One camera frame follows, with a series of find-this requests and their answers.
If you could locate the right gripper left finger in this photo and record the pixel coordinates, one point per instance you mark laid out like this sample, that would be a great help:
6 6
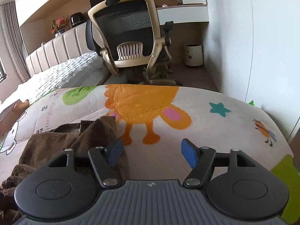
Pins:
69 184

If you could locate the grey curtain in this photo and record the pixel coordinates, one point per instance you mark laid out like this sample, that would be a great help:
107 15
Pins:
13 39

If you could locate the white trash bin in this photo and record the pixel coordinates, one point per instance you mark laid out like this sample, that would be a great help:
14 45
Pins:
193 55

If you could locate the white quilted mattress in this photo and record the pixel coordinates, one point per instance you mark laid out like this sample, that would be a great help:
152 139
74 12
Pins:
88 69

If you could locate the red potted plant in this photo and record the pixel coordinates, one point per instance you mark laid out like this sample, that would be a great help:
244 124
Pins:
58 25

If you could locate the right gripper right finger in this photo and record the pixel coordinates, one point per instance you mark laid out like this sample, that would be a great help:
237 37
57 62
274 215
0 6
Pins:
234 183

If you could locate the black round pot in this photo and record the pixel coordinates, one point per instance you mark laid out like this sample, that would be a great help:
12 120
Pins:
77 19

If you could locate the brown corduroy dotted garment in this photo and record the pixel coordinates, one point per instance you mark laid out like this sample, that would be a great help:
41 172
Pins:
43 147

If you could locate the pink cardboard box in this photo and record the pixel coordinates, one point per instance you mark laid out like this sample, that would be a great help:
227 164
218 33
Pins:
10 115

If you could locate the cartoon printed play mat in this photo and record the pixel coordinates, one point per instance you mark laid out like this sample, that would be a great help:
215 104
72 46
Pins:
153 120

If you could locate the beige padded headboard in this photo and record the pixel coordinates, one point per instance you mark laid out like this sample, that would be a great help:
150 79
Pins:
69 45

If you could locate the window with black frame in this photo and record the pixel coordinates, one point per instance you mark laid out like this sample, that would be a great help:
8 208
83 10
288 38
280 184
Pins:
3 74

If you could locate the beige mesh office chair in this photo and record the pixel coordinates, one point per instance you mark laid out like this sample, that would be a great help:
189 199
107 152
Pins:
127 35

